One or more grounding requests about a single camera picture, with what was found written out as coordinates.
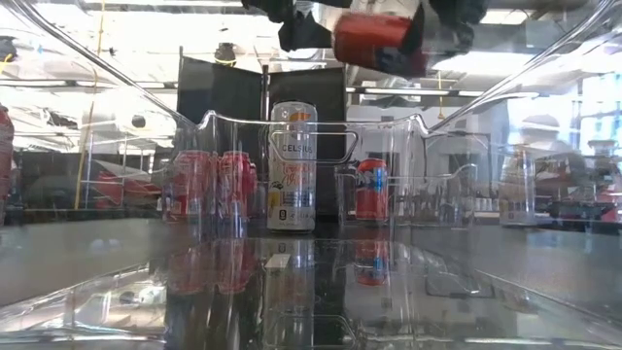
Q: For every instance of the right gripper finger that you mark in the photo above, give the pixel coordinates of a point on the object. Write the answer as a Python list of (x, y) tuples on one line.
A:
[(452, 24), (316, 34)]

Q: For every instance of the orange Fanta can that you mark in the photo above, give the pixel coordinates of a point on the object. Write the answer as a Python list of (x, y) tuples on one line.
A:
[(371, 194), (369, 39)]

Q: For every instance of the red Coca-Cola can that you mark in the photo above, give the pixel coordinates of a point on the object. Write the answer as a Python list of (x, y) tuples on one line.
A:
[(235, 185), (5, 160), (189, 185), (253, 182)]

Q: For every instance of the white Celsius energy can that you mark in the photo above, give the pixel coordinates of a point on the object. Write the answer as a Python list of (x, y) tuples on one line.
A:
[(291, 194)]

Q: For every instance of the clear plastic bottle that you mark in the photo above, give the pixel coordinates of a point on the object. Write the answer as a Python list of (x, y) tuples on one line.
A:
[(516, 194)]

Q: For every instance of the black folding partition screen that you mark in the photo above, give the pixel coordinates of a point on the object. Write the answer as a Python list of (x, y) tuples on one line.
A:
[(218, 97)]

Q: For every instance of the red storage cabinet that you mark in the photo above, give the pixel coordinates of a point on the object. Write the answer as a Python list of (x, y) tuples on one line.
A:
[(109, 189)]

